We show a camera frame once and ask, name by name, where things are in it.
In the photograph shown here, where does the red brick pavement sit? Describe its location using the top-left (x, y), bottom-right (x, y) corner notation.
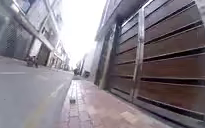
top-left (58, 78), bottom-right (191, 128)

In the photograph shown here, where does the motorcycle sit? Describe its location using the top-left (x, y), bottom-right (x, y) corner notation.
top-left (25, 54), bottom-right (39, 69)

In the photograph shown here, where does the grey building with shutters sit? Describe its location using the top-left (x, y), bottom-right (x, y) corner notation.
top-left (0, 0), bottom-right (71, 71)

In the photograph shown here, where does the grey asphalt road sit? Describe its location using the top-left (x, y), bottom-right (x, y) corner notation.
top-left (0, 55), bottom-right (75, 128)

